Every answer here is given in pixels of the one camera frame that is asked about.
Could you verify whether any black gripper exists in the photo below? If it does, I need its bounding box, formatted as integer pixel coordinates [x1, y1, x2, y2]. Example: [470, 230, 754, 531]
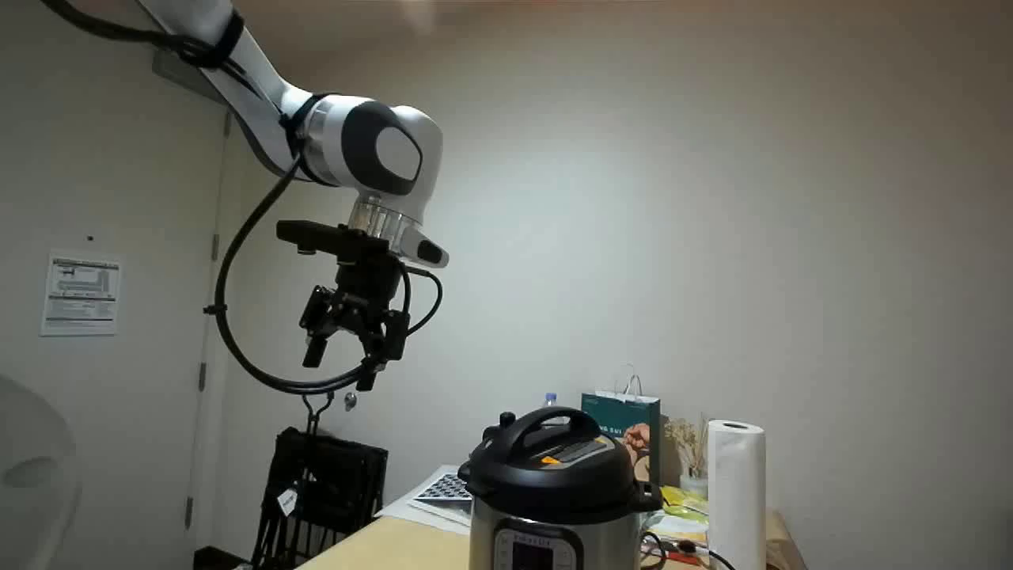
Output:
[298, 249, 412, 396]

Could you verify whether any black rice cooker lid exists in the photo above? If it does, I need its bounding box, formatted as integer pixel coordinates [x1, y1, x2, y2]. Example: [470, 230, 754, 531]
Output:
[458, 406, 666, 522]

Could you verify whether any stainless rice cooker base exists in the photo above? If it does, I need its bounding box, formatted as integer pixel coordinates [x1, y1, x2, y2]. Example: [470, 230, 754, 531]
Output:
[470, 495, 649, 570]

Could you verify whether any black folding crate cart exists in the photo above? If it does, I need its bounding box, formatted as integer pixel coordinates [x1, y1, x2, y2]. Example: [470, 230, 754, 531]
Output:
[251, 389, 391, 570]

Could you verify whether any black white patterned board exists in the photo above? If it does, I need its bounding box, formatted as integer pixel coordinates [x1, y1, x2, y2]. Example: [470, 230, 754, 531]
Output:
[412, 469, 475, 509]

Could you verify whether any green paper gift bag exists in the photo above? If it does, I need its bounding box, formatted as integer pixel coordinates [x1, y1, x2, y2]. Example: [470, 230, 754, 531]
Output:
[580, 374, 667, 489]

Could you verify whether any beige crumpled paper bag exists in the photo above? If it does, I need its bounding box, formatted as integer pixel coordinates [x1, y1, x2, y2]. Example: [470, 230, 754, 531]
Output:
[661, 411, 709, 489]

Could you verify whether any green yellow snack package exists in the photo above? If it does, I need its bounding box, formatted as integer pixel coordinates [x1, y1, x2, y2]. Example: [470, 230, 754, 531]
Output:
[655, 483, 711, 522]

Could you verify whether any white paper towel roll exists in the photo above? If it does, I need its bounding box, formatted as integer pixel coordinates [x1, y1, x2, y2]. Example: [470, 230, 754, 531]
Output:
[704, 416, 771, 570]

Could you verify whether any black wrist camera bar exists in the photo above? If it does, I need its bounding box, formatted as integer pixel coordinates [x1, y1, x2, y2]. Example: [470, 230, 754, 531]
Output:
[275, 216, 453, 271]

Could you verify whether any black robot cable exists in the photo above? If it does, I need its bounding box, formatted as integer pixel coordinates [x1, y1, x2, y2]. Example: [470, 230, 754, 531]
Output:
[204, 156, 447, 399]

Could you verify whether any white paper wall notice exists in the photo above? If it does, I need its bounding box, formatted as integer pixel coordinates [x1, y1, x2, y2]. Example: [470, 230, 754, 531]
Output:
[38, 249, 126, 342]

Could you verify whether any black cooker power cord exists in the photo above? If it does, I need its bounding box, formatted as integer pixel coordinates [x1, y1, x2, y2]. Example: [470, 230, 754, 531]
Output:
[637, 529, 738, 570]

